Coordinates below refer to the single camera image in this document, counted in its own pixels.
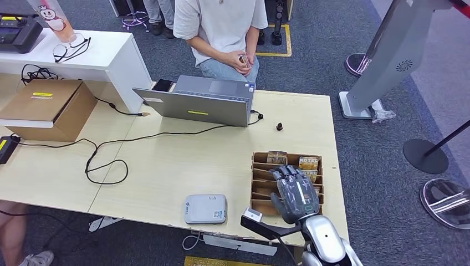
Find chrome stool base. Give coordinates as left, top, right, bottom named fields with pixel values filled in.
left=121, top=0, right=150, bottom=32

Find snowman print drink cup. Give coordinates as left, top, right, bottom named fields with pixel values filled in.
left=26, top=0, right=77, bottom=44

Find long black power cable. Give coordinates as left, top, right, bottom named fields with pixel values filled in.
left=10, top=109, right=264, bottom=186

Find person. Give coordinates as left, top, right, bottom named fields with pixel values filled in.
left=142, top=0, right=178, bottom=40
left=0, top=199, right=55, bottom=266
left=173, top=0, right=269, bottom=83

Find grey white card reader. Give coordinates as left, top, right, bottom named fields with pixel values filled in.
left=183, top=194, right=227, bottom=225

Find white desk foot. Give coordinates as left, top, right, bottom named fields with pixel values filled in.
left=88, top=216, right=124, bottom=233
left=203, top=234, right=278, bottom=257

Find black phone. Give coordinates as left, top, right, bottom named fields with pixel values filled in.
left=152, top=79, right=174, bottom=93

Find silver kiosk stand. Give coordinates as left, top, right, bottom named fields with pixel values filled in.
left=338, top=0, right=453, bottom=120

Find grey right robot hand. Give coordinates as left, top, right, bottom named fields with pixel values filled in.
left=270, top=165, right=320, bottom=225

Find black power adapter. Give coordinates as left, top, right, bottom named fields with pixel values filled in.
left=0, top=136, right=21, bottom=165

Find black framed eyeglasses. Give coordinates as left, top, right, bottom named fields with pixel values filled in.
left=52, top=33, right=92, bottom=64

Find brown cardboard box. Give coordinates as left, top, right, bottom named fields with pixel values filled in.
left=0, top=79, right=99, bottom=143

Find person's right hand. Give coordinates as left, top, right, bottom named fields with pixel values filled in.
left=219, top=49, right=247, bottom=72

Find red barrier belt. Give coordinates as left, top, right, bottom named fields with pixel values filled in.
left=448, top=0, right=470, bottom=20

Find black stanchion base with pole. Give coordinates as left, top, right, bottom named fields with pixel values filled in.
left=403, top=119, right=470, bottom=175

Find clear plastic bag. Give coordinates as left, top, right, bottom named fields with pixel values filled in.
left=368, top=99, right=397, bottom=124

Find wooden card holder box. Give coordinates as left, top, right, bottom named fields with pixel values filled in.
left=250, top=151, right=325, bottom=217

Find dark brown key card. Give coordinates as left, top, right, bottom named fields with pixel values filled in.
left=266, top=150, right=288, bottom=165

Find black cable with plug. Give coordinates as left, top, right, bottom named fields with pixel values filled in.
left=21, top=64, right=151, bottom=117

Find white cable loop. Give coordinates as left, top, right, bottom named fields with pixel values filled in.
left=182, top=231, right=205, bottom=252

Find grey laptop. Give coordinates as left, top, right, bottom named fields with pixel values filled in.
left=132, top=75, right=256, bottom=128

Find person's left hand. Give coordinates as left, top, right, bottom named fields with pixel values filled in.
left=242, top=52, right=257, bottom=74

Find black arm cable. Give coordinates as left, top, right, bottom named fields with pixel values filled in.
left=274, top=234, right=299, bottom=266

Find black control device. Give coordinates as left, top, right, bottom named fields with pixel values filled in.
left=0, top=14, right=44, bottom=54

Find yellow floor mat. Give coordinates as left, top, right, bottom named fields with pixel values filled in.
left=183, top=256, right=294, bottom=266

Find chrome stanchion base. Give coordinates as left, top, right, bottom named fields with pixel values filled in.
left=420, top=178, right=470, bottom=230
left=345, top=53, right=374, bottom=78

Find yellow floor tape square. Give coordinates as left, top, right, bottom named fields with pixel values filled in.
left=255, top=24, right=293, bottom=58

